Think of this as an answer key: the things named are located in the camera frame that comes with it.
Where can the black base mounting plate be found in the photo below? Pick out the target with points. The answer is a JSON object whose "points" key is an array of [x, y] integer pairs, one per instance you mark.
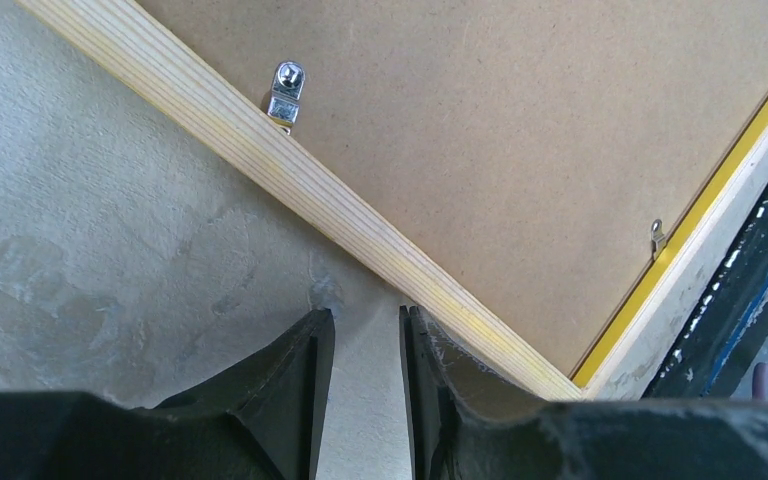
{"points": [[727, 327]]}

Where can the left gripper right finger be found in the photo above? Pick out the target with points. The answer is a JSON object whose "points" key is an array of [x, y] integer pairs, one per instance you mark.
{"points": [[467, 422]]}

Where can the brown backing board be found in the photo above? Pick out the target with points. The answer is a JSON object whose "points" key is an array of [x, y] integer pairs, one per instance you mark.
{"points": [[525, 146]]}

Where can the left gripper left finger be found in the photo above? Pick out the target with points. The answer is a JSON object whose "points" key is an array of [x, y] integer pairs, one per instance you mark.
{"points": [[261, 418]]}

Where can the small silver turn clip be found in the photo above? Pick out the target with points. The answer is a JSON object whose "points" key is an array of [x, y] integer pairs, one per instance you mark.
{"points": [[658, 238]]}

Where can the yellow picture frame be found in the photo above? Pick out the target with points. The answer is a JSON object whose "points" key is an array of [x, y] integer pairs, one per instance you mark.
{"points": [[130, 44]]}

